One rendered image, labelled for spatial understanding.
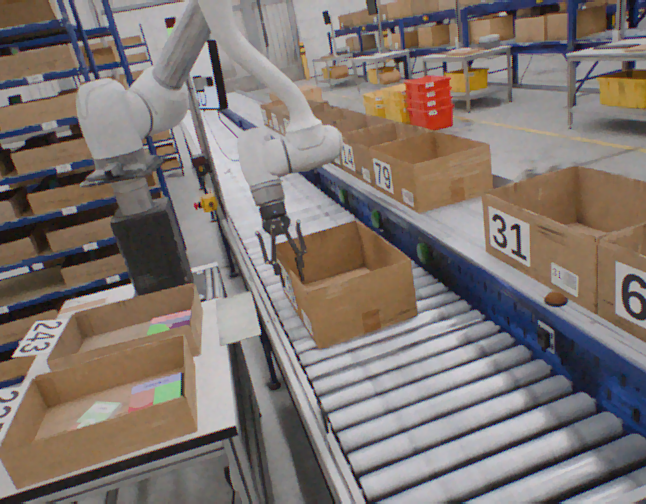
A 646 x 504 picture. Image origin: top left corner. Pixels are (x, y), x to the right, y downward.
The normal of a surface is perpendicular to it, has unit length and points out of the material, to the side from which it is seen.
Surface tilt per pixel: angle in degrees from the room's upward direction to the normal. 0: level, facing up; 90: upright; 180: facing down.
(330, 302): 90
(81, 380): 89
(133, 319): 88
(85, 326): 89
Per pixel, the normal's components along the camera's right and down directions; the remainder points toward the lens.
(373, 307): 0.31, 0.33
